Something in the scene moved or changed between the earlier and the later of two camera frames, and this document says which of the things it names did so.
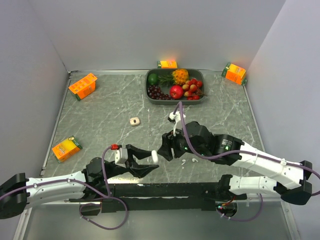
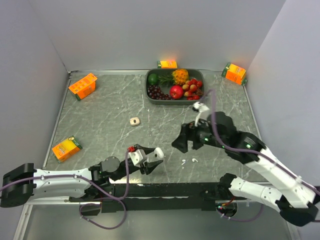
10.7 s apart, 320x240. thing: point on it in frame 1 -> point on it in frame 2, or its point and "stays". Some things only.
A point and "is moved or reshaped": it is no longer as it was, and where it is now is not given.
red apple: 176,92 stays
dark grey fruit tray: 191,73 stays
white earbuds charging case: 154,156 is moved or reshaped
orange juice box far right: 235,73 stays
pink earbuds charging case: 134,121 stays
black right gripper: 165,150 -> 188,131
